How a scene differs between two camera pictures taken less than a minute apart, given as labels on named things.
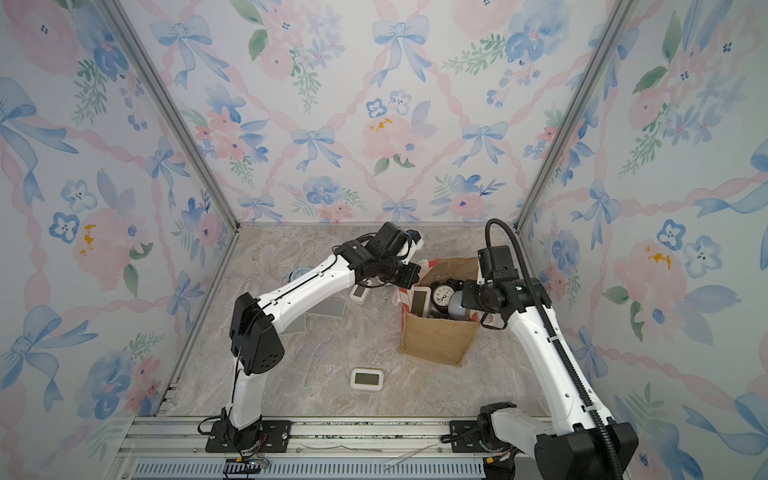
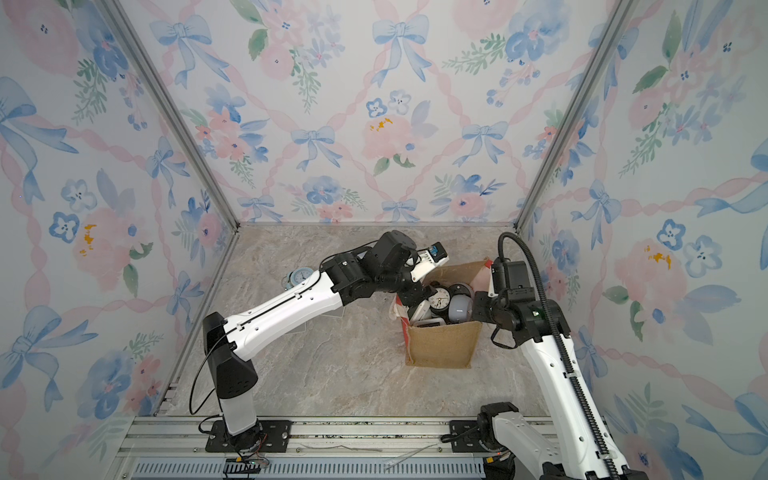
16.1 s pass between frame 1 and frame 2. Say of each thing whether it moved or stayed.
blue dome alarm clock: stayed
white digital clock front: moved
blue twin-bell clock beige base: stayed
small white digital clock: moved
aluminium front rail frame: stayed
